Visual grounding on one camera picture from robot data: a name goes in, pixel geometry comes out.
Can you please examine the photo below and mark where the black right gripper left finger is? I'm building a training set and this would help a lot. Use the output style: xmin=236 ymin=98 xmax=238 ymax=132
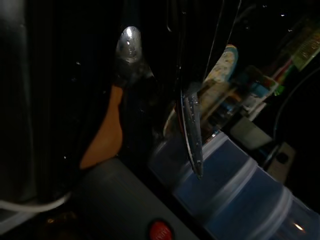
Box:
xmin=143 ymin=0 xmax=182 ymax=101

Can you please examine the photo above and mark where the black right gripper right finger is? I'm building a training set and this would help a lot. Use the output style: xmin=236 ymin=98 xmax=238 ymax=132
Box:
xmin=181 ymin=0 xmax=242 ymax=91

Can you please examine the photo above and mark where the stainless steel sink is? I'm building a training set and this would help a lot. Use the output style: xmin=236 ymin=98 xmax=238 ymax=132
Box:
xmin=0 ymin=0 xmax=61 ymax=203

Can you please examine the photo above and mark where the orange spatula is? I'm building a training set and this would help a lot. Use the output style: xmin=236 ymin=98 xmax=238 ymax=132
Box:
xmin=79 ymin=83 xmax=124 ymax=170

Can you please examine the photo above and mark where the white hose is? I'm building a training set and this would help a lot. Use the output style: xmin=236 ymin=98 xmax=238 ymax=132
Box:
xmin=0 ymin=191 xmax=73 ymax=214

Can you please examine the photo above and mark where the steel bowl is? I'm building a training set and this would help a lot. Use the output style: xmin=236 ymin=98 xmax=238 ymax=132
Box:
xmin=162 ymin=64 xmax=268 ymax=137

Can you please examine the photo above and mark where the clear container with blue lid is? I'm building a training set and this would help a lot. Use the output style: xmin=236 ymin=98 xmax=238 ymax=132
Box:
xmin=148 ymin=136 xmax=320 ymax=240

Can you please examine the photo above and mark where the grey canister with red logo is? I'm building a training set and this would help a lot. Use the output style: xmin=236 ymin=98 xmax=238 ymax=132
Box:
xmin=74 ymin=157 xmax=201 ymax=240

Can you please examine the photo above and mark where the colourful packet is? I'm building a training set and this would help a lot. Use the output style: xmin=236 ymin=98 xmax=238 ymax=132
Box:
xmin=244 ymin=22 xmax=320 ymax=111

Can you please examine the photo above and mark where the patterned plate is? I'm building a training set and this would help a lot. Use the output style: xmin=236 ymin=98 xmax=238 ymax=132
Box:
xmin=199 ymin=44 xmax=240 ymax=118

